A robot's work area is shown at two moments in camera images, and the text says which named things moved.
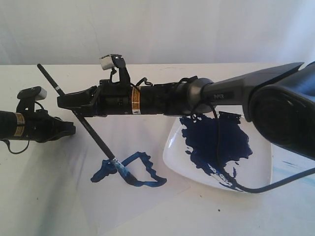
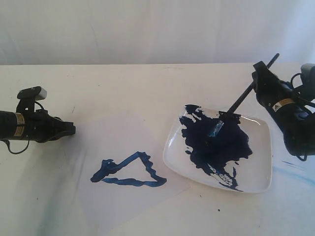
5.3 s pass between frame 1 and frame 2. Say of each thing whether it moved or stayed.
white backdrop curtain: stayed
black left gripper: stayed
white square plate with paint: stayed
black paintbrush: moved
